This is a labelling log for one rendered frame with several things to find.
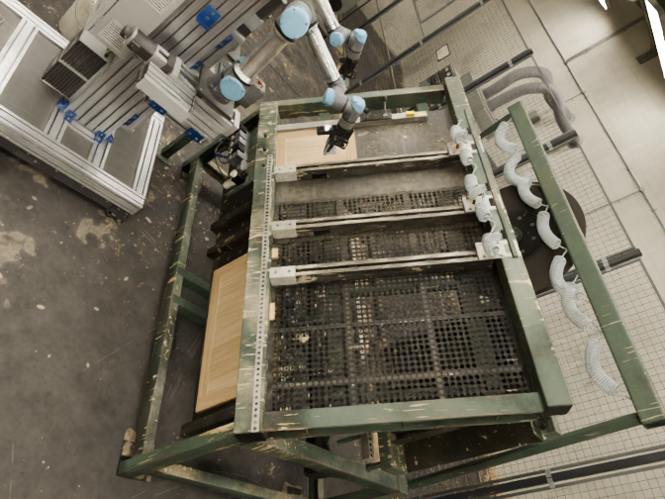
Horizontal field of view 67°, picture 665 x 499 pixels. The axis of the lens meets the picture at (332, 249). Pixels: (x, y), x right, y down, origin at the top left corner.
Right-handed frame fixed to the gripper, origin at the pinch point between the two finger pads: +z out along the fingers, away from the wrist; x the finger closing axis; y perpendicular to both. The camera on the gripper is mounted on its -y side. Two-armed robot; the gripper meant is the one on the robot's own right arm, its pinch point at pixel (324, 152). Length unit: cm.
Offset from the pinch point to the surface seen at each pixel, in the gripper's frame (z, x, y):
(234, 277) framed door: 89, -24, -18
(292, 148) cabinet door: 38, 44, -2
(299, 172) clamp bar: 31.3, 16.2, -0.4
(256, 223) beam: 44, -19, -20
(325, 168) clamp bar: 22.7, 16.1, 11.9
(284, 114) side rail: 44, 84, -5
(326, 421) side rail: 26, -128, 8
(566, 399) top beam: -25, -129, 85
